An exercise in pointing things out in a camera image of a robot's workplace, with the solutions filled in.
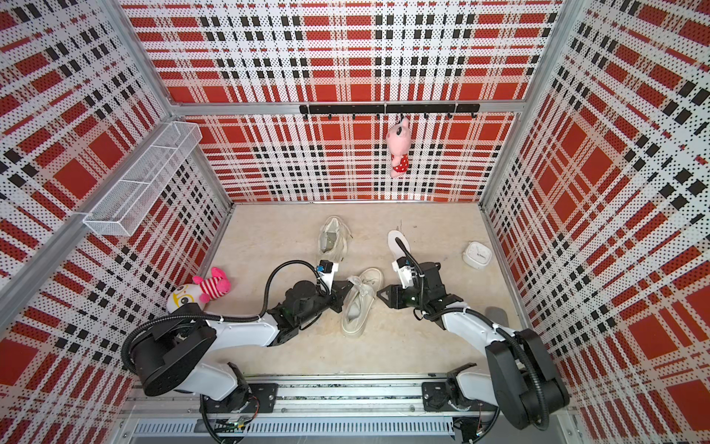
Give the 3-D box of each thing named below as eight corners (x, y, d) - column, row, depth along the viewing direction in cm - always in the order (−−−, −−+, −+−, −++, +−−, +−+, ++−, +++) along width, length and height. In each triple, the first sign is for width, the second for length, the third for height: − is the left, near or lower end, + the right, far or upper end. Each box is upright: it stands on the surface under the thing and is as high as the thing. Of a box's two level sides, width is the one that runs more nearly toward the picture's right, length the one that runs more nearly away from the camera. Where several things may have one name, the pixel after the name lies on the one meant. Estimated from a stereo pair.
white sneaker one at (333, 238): (320, 266, 103) (316, 251, 95) (326, 222, 117) (323, 206, 109) (350, 266, 103) (348, 250, 95) (352, 222, 117) (351, 206, 109)
